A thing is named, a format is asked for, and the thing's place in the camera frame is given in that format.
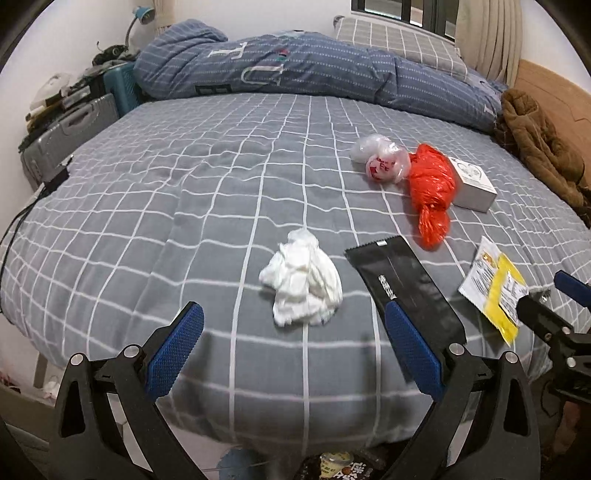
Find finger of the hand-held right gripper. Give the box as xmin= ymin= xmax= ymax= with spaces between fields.
xmin=516 ymin=293 xmax=591 ymax=344
xmin=554 ymin=271 xmax=591 ymax=305

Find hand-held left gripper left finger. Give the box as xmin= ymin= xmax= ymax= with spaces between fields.
xmin=48 ymin=301 xmax=206 ymax=480

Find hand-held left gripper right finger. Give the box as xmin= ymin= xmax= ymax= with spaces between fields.
xmin=385 ymin=301 xmax=543 ymax=480

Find yellow and white sachet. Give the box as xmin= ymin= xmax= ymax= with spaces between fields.
xmin=458 ymin=235 xmax=529 ymax=346

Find black sachet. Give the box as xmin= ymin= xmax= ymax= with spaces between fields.
xmin=345 ymin=234 xmax=468 ymax=347

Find brown cookie box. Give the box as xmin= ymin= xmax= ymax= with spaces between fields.
xmin=342 ymin=455 xmax=384 ymax=480

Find white tissue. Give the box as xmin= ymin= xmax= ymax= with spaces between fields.
xmin=259 ymin=228 xmax=343 ymax=328

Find yellow yogurt cup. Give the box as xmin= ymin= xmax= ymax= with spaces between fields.
xmin=318 ymin=451 xmax=354 ymax=480

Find small white box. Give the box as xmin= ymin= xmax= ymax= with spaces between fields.
xmin=445 ymin=155 xmax=498 ymax=213

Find orange plastic bag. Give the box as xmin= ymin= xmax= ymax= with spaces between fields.
xmin=409 ymin=143 xmax=457 ymax=250

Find clear plastic bag red print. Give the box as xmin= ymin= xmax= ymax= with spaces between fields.
xmin=350 ymin=134 xmax=413 ymax=183

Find person's right hand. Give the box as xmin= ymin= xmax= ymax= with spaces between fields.
xmin=558 ymin=401 xmax=585 ymax=462

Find grey checked bed sheet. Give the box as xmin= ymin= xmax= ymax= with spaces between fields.
xmin=0 ymin=92 xmax=591 ymax=448

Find blue fluffy slipper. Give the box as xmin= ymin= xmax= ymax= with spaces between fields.
xmin=219 ymin=450 xmax=262 ymax=480

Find brown jacket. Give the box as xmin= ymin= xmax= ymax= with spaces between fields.
xmin=494 ymin=89 xmax=591 ymax=227

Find wooden headboard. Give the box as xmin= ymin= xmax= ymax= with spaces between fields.
xmin=512 ymin=59 xmax=591 ymax=195

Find black charger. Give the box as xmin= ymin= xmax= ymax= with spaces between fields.
xmin=42 ymin=154 xmax=75 ymax=190

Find grey suitcase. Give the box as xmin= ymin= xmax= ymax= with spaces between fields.
xmin=21 ymin=92 xmax=118 ymax=185

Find beige curtain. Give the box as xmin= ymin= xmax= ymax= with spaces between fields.
xmin=154 ymin=0 xmax=174 ymax=35
xmin=455 ymin=0 xmax=525 ymax=88

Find teal suitcase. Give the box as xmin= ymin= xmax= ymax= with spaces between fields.
xmin=102 ymin=62 xmax=144 ymax=116

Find black flat boxes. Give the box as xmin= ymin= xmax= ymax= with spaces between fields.
xmin=60 ymin=76 xmax=105 ymax=104

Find white plastic bag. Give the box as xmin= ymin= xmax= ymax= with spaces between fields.
xmin=30 ymin=72 xmax=70 ymax=109

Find grey checked pillow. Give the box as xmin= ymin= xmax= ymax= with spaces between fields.
xmin=333 ymin=16 xmax=467 ymax=77

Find blue striped duvet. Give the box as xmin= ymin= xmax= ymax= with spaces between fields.
xmin=134 ymin=18 xmax=509 ymax=134

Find blue desk lamp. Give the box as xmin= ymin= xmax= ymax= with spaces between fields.
xmin=124 ymin=6 xmax=155 ymax=49

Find dark framed window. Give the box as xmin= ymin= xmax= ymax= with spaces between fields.
xmin=351 ymin=0 xmax=462 ymax=40

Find wooden bed frame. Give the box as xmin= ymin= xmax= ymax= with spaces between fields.
xmin=0 ymin=355 xmax=61 ymax=416

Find black charger cable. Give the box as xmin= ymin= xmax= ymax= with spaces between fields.
xmin=0 ymin=185 xmax=47 ymax=315

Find dark cable pile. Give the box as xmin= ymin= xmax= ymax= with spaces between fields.
xmin=91 ymin=41 xmax=139 ymax=65

